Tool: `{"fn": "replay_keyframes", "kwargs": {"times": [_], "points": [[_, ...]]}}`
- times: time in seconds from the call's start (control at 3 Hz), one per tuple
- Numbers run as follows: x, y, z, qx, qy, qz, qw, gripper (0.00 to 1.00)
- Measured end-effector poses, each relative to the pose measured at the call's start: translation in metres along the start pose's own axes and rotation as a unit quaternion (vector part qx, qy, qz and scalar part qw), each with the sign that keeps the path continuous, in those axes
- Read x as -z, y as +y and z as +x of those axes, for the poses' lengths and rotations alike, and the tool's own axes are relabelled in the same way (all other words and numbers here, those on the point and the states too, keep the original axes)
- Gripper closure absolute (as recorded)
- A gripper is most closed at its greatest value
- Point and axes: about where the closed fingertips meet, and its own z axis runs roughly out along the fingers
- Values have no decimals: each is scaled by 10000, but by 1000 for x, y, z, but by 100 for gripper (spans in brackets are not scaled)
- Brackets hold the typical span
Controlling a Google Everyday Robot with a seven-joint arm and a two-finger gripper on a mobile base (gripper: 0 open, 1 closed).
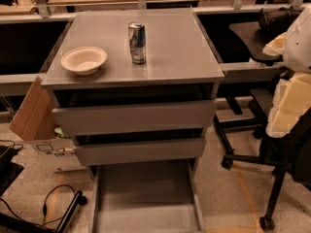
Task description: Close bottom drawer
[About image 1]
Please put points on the grey bottom drawer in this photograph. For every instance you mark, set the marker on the grey bottom drawer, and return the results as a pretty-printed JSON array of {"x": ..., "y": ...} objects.
[{"x": 146, "y": 197}]

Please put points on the grey middle drawer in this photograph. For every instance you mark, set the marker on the grey middle drawer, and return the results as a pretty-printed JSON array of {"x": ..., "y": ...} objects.
[{"x": 140, "y": 151}]

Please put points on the white paper bowl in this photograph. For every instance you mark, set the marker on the white paper bowl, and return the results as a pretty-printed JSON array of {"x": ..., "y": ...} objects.
[{"x": 84, "y": 61}]

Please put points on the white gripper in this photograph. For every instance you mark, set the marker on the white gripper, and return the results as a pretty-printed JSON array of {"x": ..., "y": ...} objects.
[{"x": 298, "y": 48}]

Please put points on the grey drawer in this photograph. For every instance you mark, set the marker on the grey drawer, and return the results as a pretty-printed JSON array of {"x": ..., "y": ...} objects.
[
  {"x": 135, "y": 118},
  {"x": 140, "y": 151},
  {"x": 146, "y": 197}
]

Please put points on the open cardboard box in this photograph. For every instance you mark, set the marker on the open cardboard box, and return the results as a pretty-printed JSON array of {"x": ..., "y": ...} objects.
[{"x": 37, "y": 127}]

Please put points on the silver blue drink can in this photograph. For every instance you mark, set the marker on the silver blue drink can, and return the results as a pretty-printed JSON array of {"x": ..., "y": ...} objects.
[{"x": 137, "y": 42}]

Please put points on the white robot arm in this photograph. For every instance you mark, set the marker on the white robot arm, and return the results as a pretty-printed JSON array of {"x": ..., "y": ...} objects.
[{"x": 297, "y": 46}]

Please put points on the grey drawer cabinet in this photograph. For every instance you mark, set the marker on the grey drawer cabinet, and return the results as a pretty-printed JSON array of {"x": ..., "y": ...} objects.
[{"x": 179, "y": 67}]

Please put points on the black office chair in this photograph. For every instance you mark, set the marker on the black office chair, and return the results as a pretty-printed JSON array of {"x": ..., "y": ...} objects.
[{"x": 289, "y": 155}]

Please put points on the black side table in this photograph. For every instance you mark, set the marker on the black side table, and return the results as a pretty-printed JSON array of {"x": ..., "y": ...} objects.
[{"x": 255, "y": 39}]

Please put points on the grey top drawer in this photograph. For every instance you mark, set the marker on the grey top drawer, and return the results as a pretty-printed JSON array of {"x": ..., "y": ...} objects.
[{"x": 135, "y": 118}]

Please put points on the black headset device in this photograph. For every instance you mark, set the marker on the black headset device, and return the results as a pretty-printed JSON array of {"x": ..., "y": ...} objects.
[{"x": 277, "y": 21}]

